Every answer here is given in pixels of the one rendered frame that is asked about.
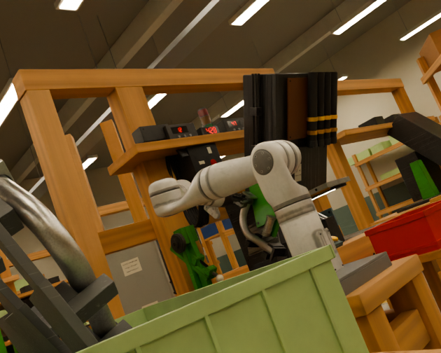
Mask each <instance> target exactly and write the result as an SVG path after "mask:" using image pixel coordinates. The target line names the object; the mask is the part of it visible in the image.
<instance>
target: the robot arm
mask: <svg viewBox="0 0 441 353"><path fill-rule="evenodd" d="M301 159H302V156H301V152H300V150H299V148H298V147H297V146H296V145H295V144H294V143H292V142H289V141H285V140H275V141H265V142H262V143H259V144H257V145H256V146H255V147H254V148H253V150H252V152H251V155H250V156H246V157H243V158H235V159H231V160H226V161H223V162H219V163H216V164H213V165H210V166H208V167H205V168H204V169H201V170H200V171H199V172H198V173H197V174H196V175H195V177H194V179H193V180H192V182H191V183H190V182H189V181H187V180H183V179H181V180H175V179H174V178H169V177H167V178H165V179H161V180H158V181H155V182H153V183H152V184H151V185H150V186H149V187H148V193H149V196H150V200H151V202H152V205H153V209H154V211H155V213H156V215H157V216H159V217H168V216H173V215H175V214H178V213H180V212H183V211H185V210H187V209H190V208H192V207H195V206H197V205H204V210H205V211H206V212H208V213H209V214H210V215H211V216H212V217H214V218H215V219H219V218H220V216H221V214H220V212H219V209H218V208H219V207H227V206H228V205H239V208H240V209H242V208H245V207H247V205H252V204H253V201H254V199H250V198H245V197H246V196H245V195H241V194H240V193H237V192H239V191H242V190H244V189H246V188H248V187H250V186H252V185H254V184H258V185H259V187H260V189H261V191H262V194H263V196H264V198H265V199H266V201H267V202H268V203H269V204H270V205H271V206H272V209H273V210H274V213H275V216H276V219H277V221H278V223H279V226H280V228H281V231H282V233H283V236H284V238H285V241H286V244H287V245H288V248H289V250H290V253H291V256H292V257H294V256H297V255H300V254H303V253H305V252H308V251H311V250H314V249H318V248H320V247H324V246H326V245H329V244H331V245H332V248H333V250H334V252H335V255H336V257H335V258H333V259H331V262H332V265H333V267H334V269H335V272H337V271H338V270H340V269H342V268H343V267H344V265H343V263H342V260H341V258H340V255H339V254H338V251H337V249H336V246H335V243H334V242H333V239H332V237H331V235H330V232H329V230H328V229H327V228H324V227H323V224H322V222H321V220H320V217H319V215H318V212H317V210H316V208H315V206H314V203H313V201H312V197H311V195H310V194H309V191H308V189H307V188H306V187H304V186H301V185H300V184H298V183H297V182H296V181H295V180H294V179H293V178H292V176H291V175H292V174H294V173H295V172H296V171H297V169H298V168H299V166H300V163H301ZM242 200H243V201H242Z"/></svg>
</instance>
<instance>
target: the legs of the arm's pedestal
mask: <svg viewBox="0 0 441 353"><path fill-rule="evenodd" d="M389 300H390V302H391V304H392V307H393V309H390V310H383V307H382V306H381V305H379V306H378V307H376V308H375V309H374V310H373V311H371V313H369V314H368V315H366V316H362V317H357V318H355V319H356V322H357V324H358V327H359V329H360V331H361V334H362V336H363V339H364V341H365V344H366V346H367V348H368V351H369V353H371V352H397V351H410V350H424V349H441V314H440V311H439V309H438V306H437V304H436V302H435V300H434V297H433V295H432V293H431V290H430V289H429V287H428V284H427V282H426V280H425V277H424V275H423V273H422V272H420V273H419V274H418V275H417V276H416V277H414V278H413V279H412V280H410V281H409V282H408V283H406V285H404V286H403V287H402V288H401V289H399V290H398V291H396V292H395V293H394V294H393V295H392V296H390V297H389Z"/></svg>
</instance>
